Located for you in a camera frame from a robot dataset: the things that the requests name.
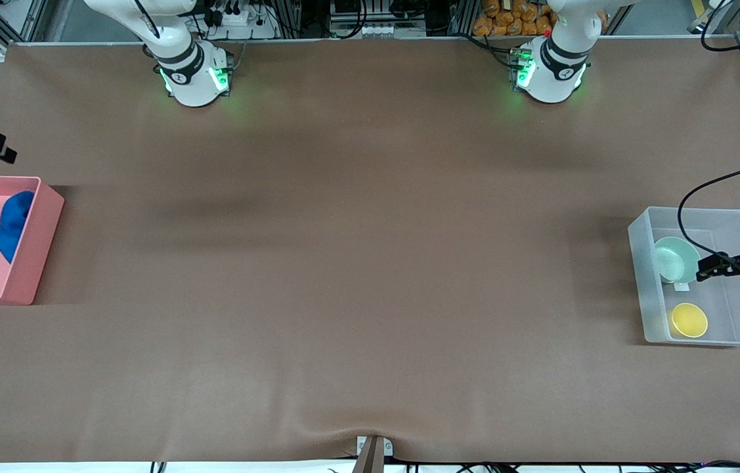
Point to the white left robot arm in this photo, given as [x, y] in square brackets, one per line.
[553, 72]

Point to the brown post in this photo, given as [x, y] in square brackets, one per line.
[370, 460]

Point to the pale green ceramic bowl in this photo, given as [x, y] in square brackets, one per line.
[672, 259]

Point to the white power strip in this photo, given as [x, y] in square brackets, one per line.
[241, 23]

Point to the yellow small bowl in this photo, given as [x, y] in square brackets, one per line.
[689, 320]

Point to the blue microfibre cloth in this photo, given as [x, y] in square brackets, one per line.
[12, 223]

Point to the translucent white plastic bin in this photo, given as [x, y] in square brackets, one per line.
[737, 322]

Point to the orange packaged items pile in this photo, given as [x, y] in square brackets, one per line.
[514, 20]

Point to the metal bracket with screws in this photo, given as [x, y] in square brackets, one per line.
[388, 448]

